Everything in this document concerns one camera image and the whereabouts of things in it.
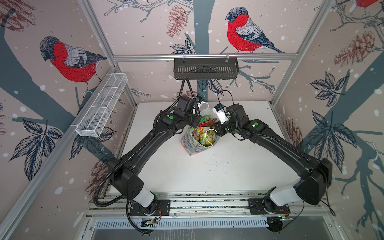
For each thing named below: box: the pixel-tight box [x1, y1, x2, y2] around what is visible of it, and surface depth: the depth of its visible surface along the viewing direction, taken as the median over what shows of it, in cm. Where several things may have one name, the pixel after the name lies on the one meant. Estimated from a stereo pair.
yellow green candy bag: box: [199, 130, 218, 147], surface depth 79 cm
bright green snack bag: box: [199, 115, 211, 124], surface depth 85 cm
